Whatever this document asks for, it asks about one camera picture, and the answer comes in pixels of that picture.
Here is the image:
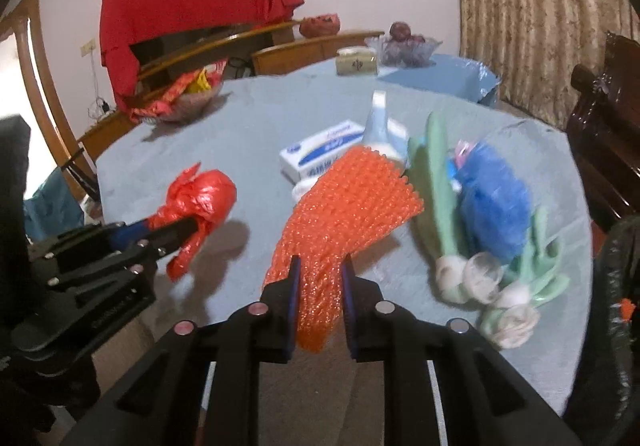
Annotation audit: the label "grey-blue fluffy tablecloth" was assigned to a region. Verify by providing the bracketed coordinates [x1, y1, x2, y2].
[95, 56, 596, 419]

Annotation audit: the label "light blue cloth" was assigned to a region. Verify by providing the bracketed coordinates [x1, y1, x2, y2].
[377, 53, 502, 109]

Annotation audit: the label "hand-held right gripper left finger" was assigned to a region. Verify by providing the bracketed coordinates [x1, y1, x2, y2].
[62, 256, 303, 446]

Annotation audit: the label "black bin bag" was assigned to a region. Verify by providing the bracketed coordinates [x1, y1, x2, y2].
[565, 216, 640, 446]

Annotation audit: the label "light wooden chair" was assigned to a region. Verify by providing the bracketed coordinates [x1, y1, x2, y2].
[250, 30, 385, 76]

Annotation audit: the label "white and blue carton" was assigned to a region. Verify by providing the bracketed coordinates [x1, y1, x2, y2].
[279, 120, 366, 184]

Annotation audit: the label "red plastic bag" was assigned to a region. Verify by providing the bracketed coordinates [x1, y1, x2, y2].
[148, 165, 237, 281]

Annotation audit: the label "beige patterned curtain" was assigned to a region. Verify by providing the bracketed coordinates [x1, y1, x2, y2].
[450, 0, 640, 127]

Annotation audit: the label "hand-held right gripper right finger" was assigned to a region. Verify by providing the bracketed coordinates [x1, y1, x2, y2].
[341, 256, 583, 446]

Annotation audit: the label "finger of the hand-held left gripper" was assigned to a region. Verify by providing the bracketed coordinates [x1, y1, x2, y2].
[27, 220, 151, 269]
[47, 217, 199, 291]

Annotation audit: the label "beige tissue box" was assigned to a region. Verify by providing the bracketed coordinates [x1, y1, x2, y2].
[335, 46, 379, 76]

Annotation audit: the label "teal cloth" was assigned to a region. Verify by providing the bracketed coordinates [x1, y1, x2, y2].
[22, 171, 86, 241]

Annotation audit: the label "dark carved wooden chair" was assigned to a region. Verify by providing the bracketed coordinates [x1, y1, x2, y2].
[565, 30, 640, 231]

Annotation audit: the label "artificial white tulip bouquet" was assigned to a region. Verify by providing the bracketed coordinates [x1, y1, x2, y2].
[407, 112, 571, 351]

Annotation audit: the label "blue plastic bag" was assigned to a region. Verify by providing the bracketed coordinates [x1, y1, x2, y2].
[452, 141, 533, 263]

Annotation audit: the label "wooden door frame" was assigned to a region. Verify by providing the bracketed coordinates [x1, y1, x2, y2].
[0, 0, 96, 201]

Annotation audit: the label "wooden chair backs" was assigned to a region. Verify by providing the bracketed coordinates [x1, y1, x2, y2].
[135, 20, 301, 86]

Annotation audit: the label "knotted red bag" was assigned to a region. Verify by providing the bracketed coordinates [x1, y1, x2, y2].
[299, 14, 342, 38]

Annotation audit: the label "tangled cables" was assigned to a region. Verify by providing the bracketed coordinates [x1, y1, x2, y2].
[89, 56, 118, 119]

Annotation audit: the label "glass fruit bowl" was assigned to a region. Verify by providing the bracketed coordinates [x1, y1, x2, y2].
[364, 34, 443, 68]

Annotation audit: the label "blue hand cream tube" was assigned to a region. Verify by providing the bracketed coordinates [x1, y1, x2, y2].
[360, 90, 412, 171]

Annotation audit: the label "glass snack bowl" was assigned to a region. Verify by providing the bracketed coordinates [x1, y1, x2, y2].
[142, 76, 226, 127]

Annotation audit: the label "orange bubble wrap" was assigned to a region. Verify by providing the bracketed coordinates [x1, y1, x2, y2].
[262, 146, 425, 354]

